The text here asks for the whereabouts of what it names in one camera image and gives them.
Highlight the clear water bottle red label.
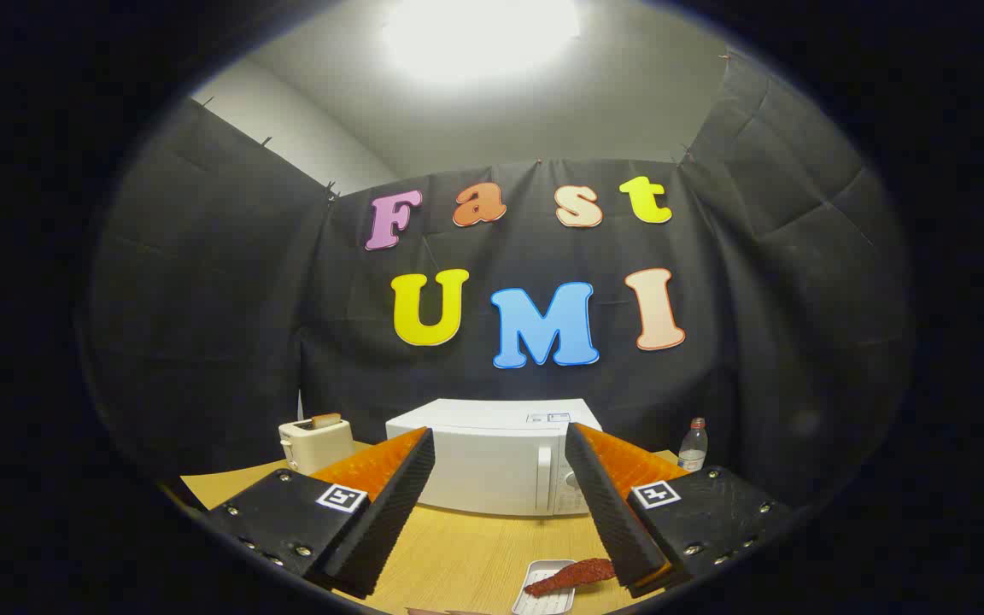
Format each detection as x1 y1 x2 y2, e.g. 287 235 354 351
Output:
677 417 709 473

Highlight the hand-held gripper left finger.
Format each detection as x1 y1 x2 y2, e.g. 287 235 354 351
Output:
202 427 436 599

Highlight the reddish brown meat piece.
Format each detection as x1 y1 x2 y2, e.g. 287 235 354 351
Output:
524 558 617 597

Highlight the small white rectangular tray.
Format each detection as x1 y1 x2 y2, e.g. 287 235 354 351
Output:
511 559 578 615

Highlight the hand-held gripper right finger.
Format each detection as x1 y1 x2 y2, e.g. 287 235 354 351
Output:
565 422 796 599

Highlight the white toaster oven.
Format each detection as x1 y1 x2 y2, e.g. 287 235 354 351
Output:
385 398 604 518

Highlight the cream toaster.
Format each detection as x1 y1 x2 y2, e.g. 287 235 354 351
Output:
278 416 356 476

